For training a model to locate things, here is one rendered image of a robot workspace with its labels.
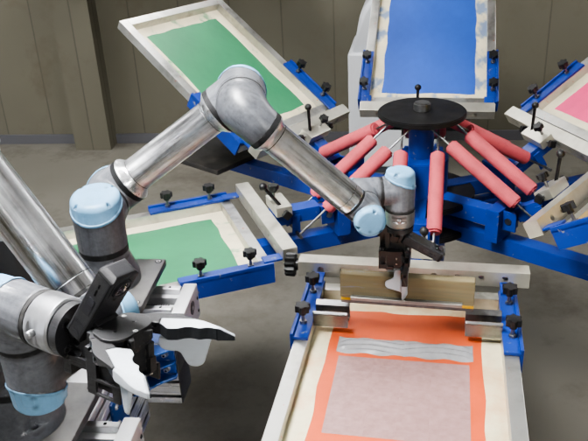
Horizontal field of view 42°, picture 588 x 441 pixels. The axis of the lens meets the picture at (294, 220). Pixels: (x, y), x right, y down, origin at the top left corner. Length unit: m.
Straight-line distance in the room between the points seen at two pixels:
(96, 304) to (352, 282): 1.25
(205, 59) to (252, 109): 1.72
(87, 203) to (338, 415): 0.77
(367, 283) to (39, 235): 1.11
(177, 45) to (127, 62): 3.00
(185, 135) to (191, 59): 1.54
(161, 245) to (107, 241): 0.91
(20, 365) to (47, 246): 0.19
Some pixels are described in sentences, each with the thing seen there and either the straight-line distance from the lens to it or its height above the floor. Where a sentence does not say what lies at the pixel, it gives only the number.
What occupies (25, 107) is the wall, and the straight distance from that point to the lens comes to 6.81.
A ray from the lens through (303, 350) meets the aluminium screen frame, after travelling 2.03.
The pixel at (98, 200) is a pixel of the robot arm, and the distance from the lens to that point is 1.77.
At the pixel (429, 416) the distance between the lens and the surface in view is 1.88.
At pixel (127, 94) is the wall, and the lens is 6.45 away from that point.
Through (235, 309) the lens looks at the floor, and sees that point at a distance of 4.05.
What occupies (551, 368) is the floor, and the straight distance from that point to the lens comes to 3.70.
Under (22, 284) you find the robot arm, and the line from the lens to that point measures 1.03.
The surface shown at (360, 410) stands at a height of 0.95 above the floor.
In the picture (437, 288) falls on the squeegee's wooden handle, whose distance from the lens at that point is 2.05.
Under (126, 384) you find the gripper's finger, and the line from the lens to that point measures 0.83.
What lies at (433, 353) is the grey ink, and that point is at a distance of 2.07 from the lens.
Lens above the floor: 2.18
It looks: 26 degrees down
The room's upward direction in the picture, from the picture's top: 3 degrees counter-clockwise
